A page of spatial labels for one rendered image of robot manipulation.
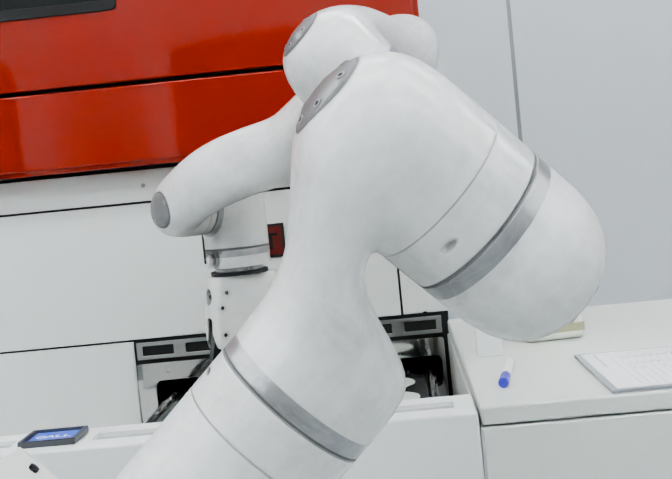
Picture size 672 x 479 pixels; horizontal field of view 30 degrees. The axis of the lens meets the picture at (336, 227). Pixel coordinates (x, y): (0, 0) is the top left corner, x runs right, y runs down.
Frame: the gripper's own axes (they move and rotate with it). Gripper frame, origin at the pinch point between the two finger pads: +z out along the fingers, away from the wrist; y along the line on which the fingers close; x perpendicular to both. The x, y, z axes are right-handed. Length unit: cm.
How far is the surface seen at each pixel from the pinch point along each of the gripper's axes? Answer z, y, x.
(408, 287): -9.5, 26.3, 0.2
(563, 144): -27, 145, 100
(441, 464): 0, -7, -53
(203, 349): -3.3, 1.1, 16.7
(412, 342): -1.8, 25.4, -0.8
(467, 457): 0, -5, -54
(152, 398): 2.8, -6.2, 19.8
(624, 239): -1, 156, 93
